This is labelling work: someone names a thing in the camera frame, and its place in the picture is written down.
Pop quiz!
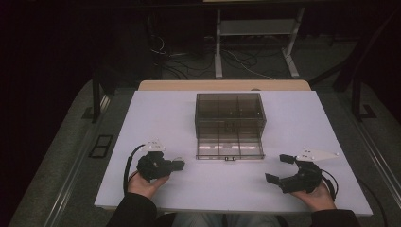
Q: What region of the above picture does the white metal stand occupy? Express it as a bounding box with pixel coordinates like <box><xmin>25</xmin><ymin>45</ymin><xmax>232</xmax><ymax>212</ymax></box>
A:
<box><xmin>214</xmin><ymin>7</ymin><xmax>306</xmax><ymax>79</ymax></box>

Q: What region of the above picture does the person's right hand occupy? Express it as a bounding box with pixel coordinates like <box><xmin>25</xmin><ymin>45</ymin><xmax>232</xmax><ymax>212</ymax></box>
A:
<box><xmin>289</xmin><ymin>182</ymin><xmax>337</xmax><ymax>212</ymax></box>

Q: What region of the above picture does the white floor cable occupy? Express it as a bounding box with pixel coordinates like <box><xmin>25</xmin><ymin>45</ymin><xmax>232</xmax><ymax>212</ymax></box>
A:
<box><xmin>221</xmin><ymin>48</ymin><xmax>276</xmax><ymax>80</ymax></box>

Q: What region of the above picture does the person's left hand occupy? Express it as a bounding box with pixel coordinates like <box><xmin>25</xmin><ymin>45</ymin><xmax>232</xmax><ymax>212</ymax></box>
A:
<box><xmin>127</xmin><ymin>170</ymin><xmax>171</xmax><ymax>201</ymax></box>

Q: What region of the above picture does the black floor socket plate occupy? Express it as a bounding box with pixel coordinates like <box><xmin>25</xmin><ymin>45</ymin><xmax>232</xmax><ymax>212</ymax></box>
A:
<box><xmin>88</xmin><ymin>134</ymin><xmax>114</xmax><ymax>159</ymax></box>

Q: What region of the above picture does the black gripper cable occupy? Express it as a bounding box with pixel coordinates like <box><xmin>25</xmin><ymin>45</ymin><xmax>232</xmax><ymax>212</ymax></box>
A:
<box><xmin>320</xmin><ymin>168</ymin><xmax>340</xmax><ymax>201</ymax></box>
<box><xmin>123</xmin><ymin>144</ymin><xmax>147</xmax><ymax>195</ymax></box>

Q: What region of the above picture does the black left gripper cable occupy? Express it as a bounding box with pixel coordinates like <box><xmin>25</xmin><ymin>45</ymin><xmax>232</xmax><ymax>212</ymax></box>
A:
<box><xmin>123</xmin><ymin>144</ymin><xmax>147</xmax><ymax>195</ymax></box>

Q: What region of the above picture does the black metal stand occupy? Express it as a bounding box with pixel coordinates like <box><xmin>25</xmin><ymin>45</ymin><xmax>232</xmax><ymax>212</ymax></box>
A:
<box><xmin>351</xmin><ymin>71</ymin><xmax>378</xmax><ymax>123</ymax></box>
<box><xmin>91</xmin><ymin>67</ymin><xmax>118</xmax><ymax>124</ymax></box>

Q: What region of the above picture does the tangle of black floor cables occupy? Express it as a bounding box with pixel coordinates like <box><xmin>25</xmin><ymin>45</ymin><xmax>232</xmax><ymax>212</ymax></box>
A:
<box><xmin>148</xmin><ymin>33</ymin><xmax>218</xmax><ymax>81</ymax></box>

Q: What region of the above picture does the metal floor rail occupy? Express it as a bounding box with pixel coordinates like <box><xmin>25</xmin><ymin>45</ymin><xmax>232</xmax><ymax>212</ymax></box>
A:
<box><xmin>44</xmin><ymin>94</ymin><xmax>112</xmax><ymax>227</ymax></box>
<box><xmin>343</xmin><ymin>103</ymin><xmax>401</xmax><ymax>201</ymax></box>

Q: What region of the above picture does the smoky clear drawer box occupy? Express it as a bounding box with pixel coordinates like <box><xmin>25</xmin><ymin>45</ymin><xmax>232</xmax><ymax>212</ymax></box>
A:
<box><xmin>194</xmin><ymin>92</ymin><xmax>268</xmax><ymax>140</ymax></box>

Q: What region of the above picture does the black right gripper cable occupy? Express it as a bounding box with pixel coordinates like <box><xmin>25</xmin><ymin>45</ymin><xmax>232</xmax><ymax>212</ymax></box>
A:
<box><xmin>320</xmin><ymin>168</ymin><xmax>340</xmax><ymax>201</ymax></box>

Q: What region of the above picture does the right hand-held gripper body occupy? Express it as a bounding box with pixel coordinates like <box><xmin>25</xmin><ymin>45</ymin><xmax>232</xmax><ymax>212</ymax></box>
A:
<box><xmin>278</xmin><ymin>146</ymin><xmax>340</xmax><ymax>194</ymax></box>

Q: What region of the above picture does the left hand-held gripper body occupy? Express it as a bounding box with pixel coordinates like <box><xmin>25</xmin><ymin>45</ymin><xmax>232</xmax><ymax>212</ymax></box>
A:
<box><xmin>135</xmin><ymin>139</ymin><xmax>174</xmax><ymax>183</ymax></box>

